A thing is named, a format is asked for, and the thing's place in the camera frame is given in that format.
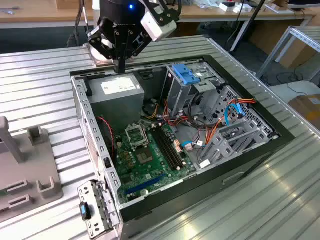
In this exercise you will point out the grey metal shelf frame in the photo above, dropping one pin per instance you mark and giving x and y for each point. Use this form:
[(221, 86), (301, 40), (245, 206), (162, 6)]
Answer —
[(300, 32)]

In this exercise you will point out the blue plastic drive latch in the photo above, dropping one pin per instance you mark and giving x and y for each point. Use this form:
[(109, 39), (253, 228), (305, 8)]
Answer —
[(185, 75)]

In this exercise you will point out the white side table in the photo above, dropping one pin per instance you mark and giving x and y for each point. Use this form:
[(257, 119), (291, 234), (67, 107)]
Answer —
[(300, 87)]

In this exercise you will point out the black RAM slot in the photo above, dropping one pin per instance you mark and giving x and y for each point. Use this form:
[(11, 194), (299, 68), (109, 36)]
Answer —
[(165, 148), (168, 148), (162, 148), (172, 148)]

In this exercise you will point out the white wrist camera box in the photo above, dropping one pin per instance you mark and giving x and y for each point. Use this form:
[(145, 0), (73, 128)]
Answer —
[(157, 27)]

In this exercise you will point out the flat pale paper box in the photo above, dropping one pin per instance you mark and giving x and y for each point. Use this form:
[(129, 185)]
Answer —
[(280, 10)]

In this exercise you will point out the grey power supply unit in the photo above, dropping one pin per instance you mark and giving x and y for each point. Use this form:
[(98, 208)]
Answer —
[(115, 105)]

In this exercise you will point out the metal optical drive cage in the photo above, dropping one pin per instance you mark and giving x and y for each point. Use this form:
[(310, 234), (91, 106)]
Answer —
[(178, 100)]

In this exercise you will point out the black tripod leg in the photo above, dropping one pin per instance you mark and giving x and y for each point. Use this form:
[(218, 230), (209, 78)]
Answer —
[(247, 26)]

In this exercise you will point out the metal expansion slot bracket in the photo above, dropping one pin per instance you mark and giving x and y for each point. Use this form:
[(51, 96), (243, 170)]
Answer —
[(100, 200)]

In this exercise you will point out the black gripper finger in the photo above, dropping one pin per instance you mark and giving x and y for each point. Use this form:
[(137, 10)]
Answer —
[(123, 50), (116, 50)]

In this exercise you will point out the green RAM stick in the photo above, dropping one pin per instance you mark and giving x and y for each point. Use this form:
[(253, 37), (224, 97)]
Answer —
[(2, 194)]

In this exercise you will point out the blue expansion slot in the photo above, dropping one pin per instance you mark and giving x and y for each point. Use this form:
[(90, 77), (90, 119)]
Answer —
[(145, 185)]

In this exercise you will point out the white paper label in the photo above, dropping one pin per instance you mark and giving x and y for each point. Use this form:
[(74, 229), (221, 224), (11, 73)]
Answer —
[(205, 164)]

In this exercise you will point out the cardboard box with label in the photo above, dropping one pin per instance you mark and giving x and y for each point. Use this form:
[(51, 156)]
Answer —
[(307, 107)]

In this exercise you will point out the wooden office desk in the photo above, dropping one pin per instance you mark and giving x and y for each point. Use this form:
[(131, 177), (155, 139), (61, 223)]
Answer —
[(275, 15), (37, 15)]

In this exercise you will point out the black open PC case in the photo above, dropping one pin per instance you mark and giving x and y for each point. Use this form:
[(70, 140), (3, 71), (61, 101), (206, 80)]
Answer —
[(200, 200)]

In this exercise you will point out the plain cardboard box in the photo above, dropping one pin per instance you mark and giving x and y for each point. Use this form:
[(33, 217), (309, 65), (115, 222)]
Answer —
[(265, 35), (295, 56)]

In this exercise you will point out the grey parts rack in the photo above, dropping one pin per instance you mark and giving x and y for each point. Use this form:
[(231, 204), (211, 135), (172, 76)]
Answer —
[(30, 162)]

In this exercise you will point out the green motherboard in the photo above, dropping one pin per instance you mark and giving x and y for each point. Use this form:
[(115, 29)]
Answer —
[(140, 175)]

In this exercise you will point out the metal disk bay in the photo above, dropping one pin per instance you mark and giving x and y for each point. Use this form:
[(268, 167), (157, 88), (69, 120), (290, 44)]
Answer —
[(225, 150)]

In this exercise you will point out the black blue bracket latch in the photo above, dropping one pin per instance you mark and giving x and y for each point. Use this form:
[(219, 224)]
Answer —
[(85, 212)]

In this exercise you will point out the small white box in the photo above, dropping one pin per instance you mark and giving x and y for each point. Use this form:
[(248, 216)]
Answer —
[(243, 9), (225, 8)]

